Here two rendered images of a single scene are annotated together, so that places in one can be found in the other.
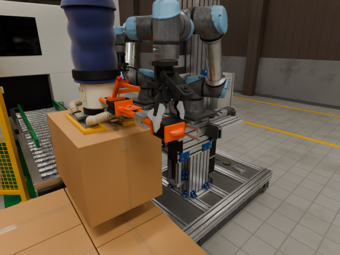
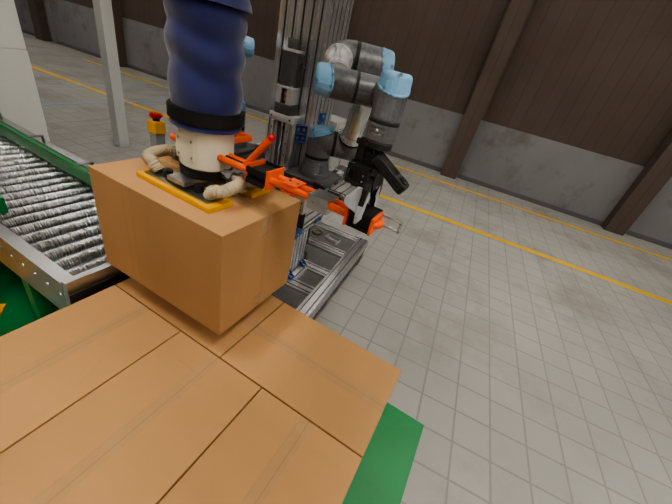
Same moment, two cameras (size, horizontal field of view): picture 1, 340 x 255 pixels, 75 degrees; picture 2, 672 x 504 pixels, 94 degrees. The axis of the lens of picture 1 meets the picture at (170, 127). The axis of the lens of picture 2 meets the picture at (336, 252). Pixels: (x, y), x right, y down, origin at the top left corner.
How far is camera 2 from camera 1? 48 cm
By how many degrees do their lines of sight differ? 30
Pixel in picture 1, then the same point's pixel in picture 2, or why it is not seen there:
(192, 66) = (310, 106)
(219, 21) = not seen: hidden behind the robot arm
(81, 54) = (199, 84)
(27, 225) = (88, 347)
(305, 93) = not seen: hidden behind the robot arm
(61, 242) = (164, 359)
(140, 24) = (341, 81)
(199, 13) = (367, 55)
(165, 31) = (396, 112)
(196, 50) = not seen: hidden behind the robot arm
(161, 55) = (383, 138)
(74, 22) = (192, 26)
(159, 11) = (396, 87)
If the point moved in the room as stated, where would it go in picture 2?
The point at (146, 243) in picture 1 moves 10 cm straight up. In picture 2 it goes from (280, 340) to (283, 323)
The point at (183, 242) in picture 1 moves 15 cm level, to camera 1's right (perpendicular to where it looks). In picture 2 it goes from (319, 331) to (349, 326)
